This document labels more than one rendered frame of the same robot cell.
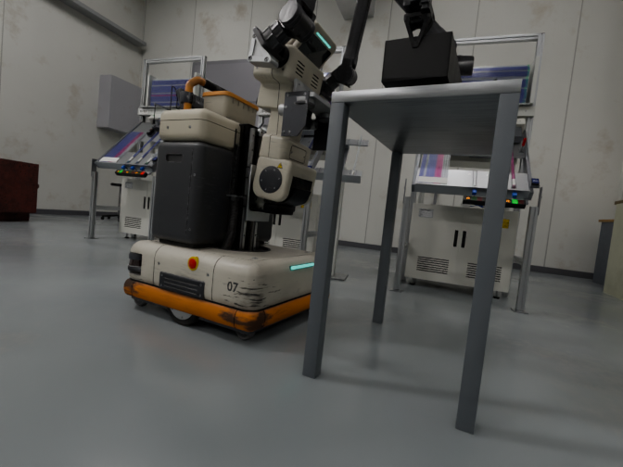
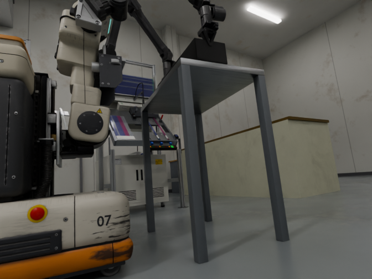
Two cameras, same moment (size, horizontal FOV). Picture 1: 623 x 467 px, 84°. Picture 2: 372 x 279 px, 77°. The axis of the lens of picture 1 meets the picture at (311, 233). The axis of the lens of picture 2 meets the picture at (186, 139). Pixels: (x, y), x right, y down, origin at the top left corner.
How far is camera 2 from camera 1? 84 cm
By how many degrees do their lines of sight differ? 54
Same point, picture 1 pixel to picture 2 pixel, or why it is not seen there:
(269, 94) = (73, 52)
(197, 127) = (14, 62)
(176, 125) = not seen: outside the picture
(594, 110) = not seen: hidden behind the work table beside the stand
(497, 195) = (268, 119)
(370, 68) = not seen: hidden behind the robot
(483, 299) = (275, 169)
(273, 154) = (91, 101)
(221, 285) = (88, 225)
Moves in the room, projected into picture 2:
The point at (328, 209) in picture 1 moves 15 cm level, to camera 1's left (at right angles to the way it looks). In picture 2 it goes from (193, 133) to (168, 129)
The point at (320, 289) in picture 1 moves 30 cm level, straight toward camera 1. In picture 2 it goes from (199, 190) to (278, 187)
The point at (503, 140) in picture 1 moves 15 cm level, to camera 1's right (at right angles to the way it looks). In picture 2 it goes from (264, 94) to (274, 101)
